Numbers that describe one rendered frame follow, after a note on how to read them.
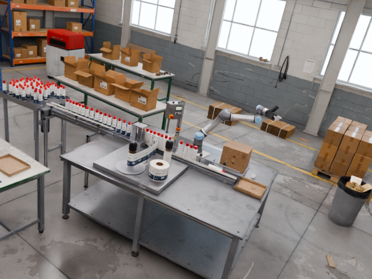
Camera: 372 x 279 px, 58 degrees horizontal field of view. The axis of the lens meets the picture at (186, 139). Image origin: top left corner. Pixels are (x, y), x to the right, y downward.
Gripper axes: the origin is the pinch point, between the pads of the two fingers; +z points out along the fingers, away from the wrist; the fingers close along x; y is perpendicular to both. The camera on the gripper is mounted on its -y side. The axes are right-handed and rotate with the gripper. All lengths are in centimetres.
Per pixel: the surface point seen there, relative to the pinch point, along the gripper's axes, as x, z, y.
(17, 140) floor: 148, -315, 228
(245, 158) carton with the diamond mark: 13, -5, 59
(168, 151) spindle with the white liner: 90, -42, 87
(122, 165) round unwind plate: 127, -56, 119
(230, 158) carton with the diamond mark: 20, -19, 67
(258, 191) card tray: 11, 30, 80
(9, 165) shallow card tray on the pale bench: 217, -102, 163
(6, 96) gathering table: 196, -277, 150
